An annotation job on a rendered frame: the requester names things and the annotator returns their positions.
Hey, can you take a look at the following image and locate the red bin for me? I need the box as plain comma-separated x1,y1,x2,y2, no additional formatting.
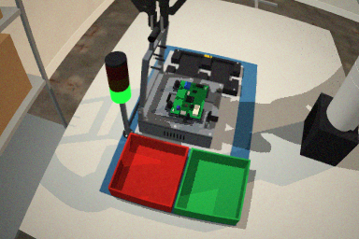
108,133,189,213

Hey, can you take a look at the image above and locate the green circuit board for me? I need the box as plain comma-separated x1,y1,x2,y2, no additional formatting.
170,80,208,120

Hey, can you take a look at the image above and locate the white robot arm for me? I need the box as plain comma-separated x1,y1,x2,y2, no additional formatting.
326,56,359,132

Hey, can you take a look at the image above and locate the green bin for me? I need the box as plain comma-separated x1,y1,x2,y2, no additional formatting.
174,148,251,225

